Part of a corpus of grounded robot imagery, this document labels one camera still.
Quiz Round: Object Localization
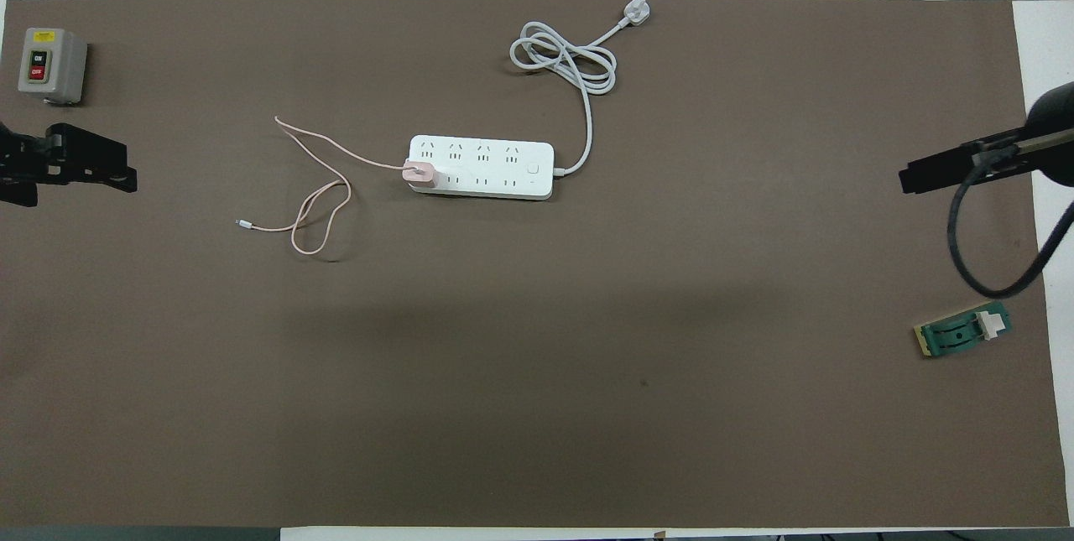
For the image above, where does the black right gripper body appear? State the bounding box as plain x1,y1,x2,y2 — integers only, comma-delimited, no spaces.
969,128,1030,181

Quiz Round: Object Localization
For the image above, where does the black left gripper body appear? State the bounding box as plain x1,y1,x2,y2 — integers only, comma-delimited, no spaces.
0,123,70,207

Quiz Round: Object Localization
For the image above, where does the pink charging cable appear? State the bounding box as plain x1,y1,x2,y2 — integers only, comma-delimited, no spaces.
236,114,408,256

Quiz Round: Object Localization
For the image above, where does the white power strip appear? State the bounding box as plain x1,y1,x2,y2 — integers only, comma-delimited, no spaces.
408,134,556,201

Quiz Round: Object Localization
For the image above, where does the brown table mat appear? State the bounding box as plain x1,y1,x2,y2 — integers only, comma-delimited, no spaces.
0,0,1060,528

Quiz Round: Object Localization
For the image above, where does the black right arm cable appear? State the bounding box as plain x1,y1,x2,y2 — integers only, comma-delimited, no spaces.
947,143,1074,299

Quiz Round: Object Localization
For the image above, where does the grey on-off switch box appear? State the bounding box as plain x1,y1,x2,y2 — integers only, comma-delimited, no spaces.
18,27,89,106

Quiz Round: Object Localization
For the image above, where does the green knife switch block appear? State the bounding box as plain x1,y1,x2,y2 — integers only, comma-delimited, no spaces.
914,303,1014,359

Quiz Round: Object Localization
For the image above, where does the white power cord with plug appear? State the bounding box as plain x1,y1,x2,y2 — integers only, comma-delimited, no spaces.
509,0,653,177

